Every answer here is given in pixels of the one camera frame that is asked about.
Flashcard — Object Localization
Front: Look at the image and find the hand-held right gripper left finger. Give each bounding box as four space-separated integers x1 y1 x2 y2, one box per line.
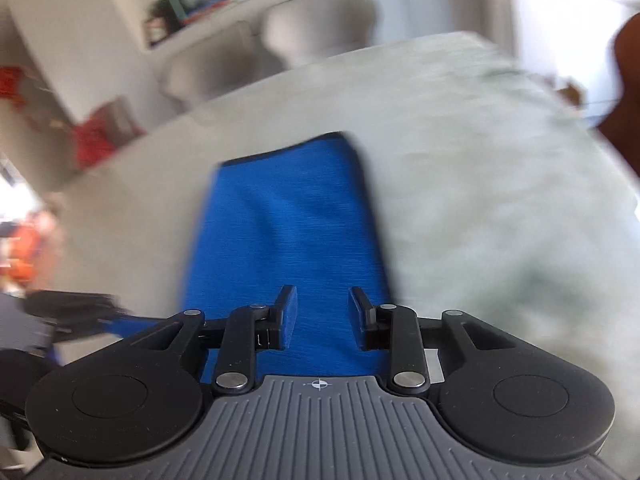
119 285 300 395

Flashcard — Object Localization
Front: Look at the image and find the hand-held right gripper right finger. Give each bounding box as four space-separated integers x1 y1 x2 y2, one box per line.
348 286 524 395

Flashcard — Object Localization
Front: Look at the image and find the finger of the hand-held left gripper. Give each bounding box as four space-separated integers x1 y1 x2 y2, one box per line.
22 289 123 335

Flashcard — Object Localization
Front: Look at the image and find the blue towel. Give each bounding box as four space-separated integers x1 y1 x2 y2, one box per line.
46 131 394 379

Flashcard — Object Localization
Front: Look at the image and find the orange object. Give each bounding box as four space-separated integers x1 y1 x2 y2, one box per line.
7 210 63 283

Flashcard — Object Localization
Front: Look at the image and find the pale grey tablecloth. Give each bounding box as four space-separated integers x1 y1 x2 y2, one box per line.
49 30 640 368

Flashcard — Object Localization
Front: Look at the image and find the red box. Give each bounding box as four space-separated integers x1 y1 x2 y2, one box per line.
74 97 147 171

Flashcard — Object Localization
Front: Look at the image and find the red bag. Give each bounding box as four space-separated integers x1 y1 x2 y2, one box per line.
0 65 32 98

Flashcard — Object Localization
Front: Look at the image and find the beige chair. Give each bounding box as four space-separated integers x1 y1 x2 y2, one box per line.
162 22 275 112
262 0 379 69

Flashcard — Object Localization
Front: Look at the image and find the white shelf unit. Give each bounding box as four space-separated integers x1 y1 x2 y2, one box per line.
6 0 407 128

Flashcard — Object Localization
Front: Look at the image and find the row of books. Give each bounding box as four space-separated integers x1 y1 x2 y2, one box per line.
144 0 261 46

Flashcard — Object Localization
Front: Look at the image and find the dark brown object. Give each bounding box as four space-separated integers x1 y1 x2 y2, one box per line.
597 22 640 181

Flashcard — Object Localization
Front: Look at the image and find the white cabinet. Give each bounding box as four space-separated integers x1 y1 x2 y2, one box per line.
505 0 640 121

